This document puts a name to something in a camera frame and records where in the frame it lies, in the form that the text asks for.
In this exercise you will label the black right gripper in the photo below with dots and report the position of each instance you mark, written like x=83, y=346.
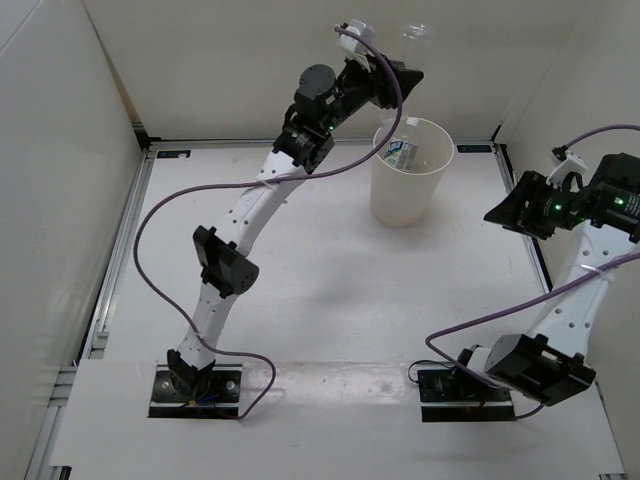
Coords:
x=530, y=188

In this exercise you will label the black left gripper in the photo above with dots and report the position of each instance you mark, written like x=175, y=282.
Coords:
x=379, y=81

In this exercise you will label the clear bottle green white label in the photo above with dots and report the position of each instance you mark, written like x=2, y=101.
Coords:
x=402, y=150

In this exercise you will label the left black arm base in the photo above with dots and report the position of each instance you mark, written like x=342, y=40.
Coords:
x=215, y=398

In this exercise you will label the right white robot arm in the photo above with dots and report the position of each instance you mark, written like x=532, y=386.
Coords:
x=547, y=363

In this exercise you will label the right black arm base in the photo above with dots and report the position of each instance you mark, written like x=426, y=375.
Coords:
x=450, y=396

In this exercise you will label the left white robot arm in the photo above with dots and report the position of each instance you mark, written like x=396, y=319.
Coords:
x=323, y=100

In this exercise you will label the white round bin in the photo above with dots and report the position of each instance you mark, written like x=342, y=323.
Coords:
x=399, y=199

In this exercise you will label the black XDOF label right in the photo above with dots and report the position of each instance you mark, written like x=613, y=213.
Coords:
x=473, y=148

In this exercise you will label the black xdof label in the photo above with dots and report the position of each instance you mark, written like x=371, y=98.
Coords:
x=473, y=148
x=173, y=154

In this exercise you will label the black XDOF label left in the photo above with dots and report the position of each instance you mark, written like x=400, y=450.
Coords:
x=173, y=154

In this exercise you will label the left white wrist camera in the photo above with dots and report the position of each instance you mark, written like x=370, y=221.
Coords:
x=353, y=39

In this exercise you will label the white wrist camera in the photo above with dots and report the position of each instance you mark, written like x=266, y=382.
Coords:
x=353, y=39
x=567, y=163

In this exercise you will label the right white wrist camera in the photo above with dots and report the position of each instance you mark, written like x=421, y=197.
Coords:
x=567, y=163

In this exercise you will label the aluminium table frame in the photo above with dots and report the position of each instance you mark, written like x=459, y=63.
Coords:
x=342, y=306

